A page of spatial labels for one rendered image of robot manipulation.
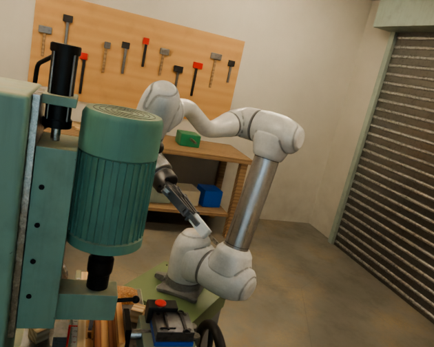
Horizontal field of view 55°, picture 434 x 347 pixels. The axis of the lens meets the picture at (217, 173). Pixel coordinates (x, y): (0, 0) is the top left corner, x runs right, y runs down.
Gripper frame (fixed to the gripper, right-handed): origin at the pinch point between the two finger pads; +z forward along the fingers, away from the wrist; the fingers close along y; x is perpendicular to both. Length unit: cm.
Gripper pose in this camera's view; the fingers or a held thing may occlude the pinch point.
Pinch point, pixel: (200, 226)
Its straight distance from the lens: 117.5
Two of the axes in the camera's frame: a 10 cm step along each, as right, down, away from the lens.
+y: -3.7, -2.6, -8.9
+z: 5.9, 6.7, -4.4
